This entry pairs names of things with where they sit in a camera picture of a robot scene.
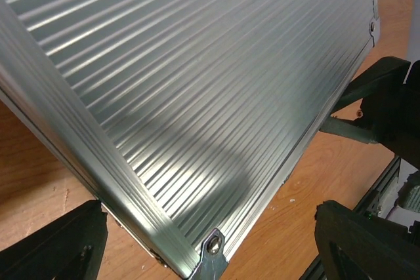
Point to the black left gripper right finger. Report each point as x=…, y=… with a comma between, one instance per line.
x=354, y=246

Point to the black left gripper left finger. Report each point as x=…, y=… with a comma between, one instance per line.
x=70, y=247

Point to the aluminium poker set case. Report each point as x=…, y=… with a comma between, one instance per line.
x=183, y=117

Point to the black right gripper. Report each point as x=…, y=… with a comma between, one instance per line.
x=389, y=90

